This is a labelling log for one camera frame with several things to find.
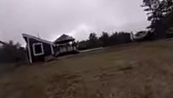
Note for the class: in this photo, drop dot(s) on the distant dark tree line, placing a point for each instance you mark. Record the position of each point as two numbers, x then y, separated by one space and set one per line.
106 40

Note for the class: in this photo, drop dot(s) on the gazebo with dark roof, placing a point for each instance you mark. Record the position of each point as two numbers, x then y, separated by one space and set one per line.
64 43

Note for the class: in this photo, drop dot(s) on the dry brown grass field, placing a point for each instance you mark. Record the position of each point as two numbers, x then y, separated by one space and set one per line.
93 81

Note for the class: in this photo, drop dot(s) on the dark blue wooden house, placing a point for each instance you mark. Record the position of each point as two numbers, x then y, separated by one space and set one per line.
38 48

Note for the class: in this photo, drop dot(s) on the distant pale building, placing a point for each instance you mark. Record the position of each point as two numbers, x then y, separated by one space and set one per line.
139 35

